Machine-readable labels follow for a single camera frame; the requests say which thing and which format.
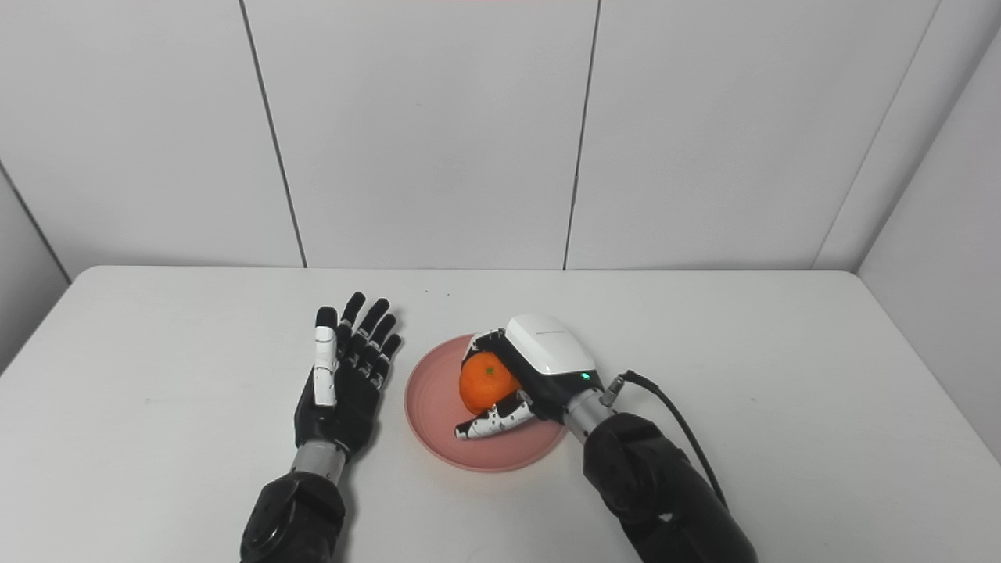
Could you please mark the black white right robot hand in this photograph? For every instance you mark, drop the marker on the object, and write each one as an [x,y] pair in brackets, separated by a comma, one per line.
[547,360]

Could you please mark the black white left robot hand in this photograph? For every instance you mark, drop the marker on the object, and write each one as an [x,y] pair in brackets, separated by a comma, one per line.
[340,407]

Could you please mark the orange fruit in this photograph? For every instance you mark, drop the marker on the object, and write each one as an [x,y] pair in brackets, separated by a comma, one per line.
[485,387]

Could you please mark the pink round plate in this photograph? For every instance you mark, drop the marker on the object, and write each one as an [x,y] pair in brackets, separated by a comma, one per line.
[438,391]

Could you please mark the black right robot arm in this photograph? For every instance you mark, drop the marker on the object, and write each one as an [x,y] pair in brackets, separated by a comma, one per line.
[657,485]

